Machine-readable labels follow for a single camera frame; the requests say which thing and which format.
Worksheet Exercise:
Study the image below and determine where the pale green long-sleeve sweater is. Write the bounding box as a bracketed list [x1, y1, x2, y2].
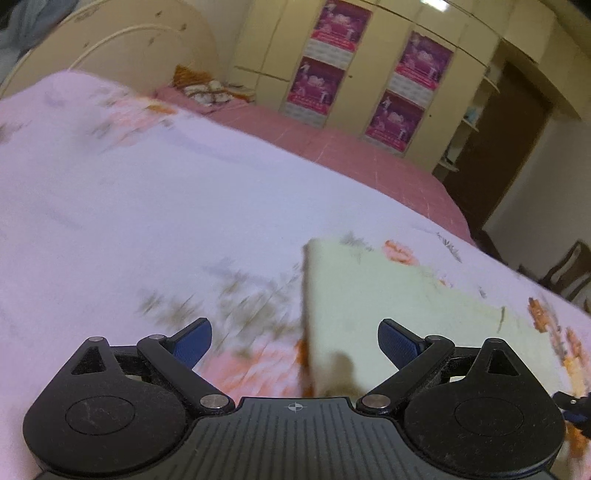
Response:
[304, 239, 562, 399]

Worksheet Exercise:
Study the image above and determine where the dark wooden chair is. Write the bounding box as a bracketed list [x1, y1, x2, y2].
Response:
[518, 240, 591, 301]

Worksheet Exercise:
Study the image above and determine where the lilac floral bedsheet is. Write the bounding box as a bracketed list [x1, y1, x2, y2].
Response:
[1, 72, 590, 479]

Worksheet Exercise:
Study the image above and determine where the dark wooden door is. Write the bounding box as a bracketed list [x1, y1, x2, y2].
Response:
[444, 63, 552, 232]

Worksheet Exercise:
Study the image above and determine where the corner shelf unit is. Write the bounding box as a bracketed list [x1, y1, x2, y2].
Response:
[433, 63, 503, 183]

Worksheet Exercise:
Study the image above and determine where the lower right pink poster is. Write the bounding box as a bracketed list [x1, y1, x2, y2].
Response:
[365, 90, 425, 154]

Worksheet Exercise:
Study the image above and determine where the pink poster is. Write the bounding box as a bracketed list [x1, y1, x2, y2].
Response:
[394, 31, 454, 91]
[287, 56, 346, 116]
[311, 0, 372, 53]
[365, 90, 425, 154]

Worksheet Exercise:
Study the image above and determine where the orange and white pillow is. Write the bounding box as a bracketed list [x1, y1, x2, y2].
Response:
[171, 65, 256, 107]

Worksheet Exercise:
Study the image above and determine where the cream wardrobe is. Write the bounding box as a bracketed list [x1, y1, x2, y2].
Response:
[229, 1, 556, 171]

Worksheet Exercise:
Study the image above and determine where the upper right pink poster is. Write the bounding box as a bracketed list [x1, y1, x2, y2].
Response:
[394, 31, 454, 91]

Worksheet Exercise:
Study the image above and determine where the lower left pink poster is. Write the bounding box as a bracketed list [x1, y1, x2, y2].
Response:
[287, 56, 346, 116]

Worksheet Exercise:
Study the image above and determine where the cream curved headboard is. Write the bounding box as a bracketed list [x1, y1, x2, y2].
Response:
[1, 0, 221, 97]

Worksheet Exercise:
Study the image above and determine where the grey blue curtain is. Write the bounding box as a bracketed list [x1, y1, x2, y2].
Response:
[1, 0, 78, 60]

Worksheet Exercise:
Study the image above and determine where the upper left pink poster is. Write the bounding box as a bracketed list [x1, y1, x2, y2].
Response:
[311, 0, 372, 53]

